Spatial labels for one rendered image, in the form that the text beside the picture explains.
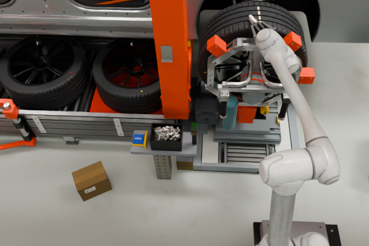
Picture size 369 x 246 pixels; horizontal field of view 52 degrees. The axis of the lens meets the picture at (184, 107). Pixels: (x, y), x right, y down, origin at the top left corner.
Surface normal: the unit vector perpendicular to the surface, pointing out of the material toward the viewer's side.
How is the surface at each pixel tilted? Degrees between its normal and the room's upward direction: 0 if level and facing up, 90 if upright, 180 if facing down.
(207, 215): 0
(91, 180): 0
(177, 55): 90
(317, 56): 0
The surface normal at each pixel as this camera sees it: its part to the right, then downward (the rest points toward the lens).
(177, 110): -0.07, 0.80
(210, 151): -0.03, -0.61
